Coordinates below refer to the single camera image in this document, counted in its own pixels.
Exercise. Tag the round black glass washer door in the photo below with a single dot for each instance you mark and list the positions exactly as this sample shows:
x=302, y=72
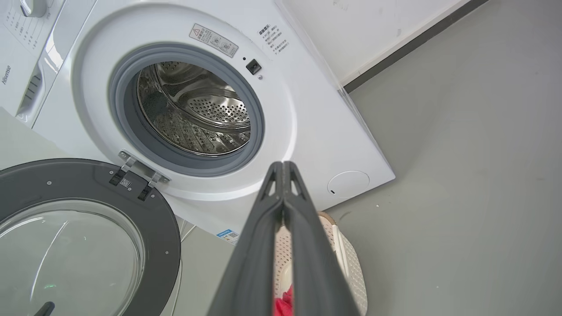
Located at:
x=162, y=245

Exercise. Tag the steel perforated washer drum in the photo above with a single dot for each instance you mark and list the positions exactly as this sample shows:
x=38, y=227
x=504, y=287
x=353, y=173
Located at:
x=210, y=109

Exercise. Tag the blue energy label sticker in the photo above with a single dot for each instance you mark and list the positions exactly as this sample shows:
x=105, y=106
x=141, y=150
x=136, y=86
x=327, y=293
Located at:
x=228, y=236

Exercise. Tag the white front-load washing machine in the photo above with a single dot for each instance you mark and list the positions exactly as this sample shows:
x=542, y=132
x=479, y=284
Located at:
x=307, y=131

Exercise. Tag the black wall baseboard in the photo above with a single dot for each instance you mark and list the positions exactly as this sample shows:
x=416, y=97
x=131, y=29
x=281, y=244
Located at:
x=417, y=41

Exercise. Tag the round white filter cover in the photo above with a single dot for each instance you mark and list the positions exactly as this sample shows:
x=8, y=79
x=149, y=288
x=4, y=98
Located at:
x=348, y=184

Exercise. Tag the rectangular warning sticker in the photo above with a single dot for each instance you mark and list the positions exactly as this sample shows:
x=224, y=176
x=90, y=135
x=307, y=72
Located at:
x=214, y=40

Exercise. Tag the metal door hinge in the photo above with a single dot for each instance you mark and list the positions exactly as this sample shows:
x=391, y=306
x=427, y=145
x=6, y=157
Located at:
x=145, y=173

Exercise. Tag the black door lock socket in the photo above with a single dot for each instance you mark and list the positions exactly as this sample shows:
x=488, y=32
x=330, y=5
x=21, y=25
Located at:
x=253, y=66

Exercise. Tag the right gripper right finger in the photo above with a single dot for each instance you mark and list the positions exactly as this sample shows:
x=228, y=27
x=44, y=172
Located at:
x=316, y=272

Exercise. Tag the white detergent drawer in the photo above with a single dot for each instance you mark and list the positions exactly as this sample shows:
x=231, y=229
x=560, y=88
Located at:
x=44, y=61

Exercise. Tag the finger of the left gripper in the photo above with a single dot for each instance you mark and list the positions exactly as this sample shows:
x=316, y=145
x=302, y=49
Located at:
x=44, y=309

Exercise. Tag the cream perforated laundry basket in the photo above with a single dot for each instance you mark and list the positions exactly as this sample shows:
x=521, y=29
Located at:
x=349, y=263

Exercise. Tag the silver control knob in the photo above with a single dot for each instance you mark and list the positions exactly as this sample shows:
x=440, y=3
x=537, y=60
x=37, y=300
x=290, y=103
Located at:
x=33, y=6

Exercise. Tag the red and white garment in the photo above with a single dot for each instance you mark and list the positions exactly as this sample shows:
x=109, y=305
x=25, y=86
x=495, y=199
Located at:
x=284, y=305

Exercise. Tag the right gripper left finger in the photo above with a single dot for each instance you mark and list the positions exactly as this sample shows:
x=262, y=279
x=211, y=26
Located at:
x=254, y=263

